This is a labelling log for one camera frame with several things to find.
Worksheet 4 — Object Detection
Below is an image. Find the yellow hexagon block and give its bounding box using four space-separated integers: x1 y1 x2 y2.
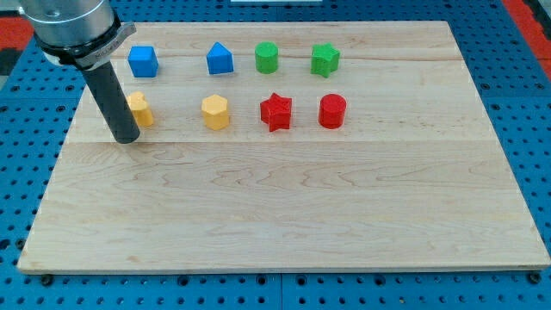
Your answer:
201 95 230 130

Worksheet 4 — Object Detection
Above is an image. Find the green star block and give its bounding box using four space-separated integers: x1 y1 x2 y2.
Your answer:
310 42 340 78

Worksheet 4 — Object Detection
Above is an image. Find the blue pentagon block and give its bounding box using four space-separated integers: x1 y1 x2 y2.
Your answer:
206 41 234 75

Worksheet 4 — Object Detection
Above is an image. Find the light wooden board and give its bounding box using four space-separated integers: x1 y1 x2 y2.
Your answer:
17 21 550 275

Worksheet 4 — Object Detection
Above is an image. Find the blue cube block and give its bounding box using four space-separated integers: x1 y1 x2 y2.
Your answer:
127 46 158 78

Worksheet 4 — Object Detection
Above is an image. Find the red star block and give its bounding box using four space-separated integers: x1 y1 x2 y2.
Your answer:
260 93 293 132

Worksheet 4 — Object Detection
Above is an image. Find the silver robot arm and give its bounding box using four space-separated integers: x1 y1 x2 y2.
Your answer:
19 0 136 71

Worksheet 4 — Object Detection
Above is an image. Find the green cylinder block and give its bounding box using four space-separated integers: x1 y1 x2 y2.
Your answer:
255 41 279 74

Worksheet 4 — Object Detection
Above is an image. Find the yellow heart block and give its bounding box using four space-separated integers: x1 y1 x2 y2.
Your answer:
127 91 154 127

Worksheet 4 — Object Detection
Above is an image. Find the red cylinder block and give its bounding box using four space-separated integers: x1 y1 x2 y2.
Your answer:
318 94 347 129

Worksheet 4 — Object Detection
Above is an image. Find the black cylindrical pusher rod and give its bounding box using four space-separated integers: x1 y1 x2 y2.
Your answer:
82 61 140 144

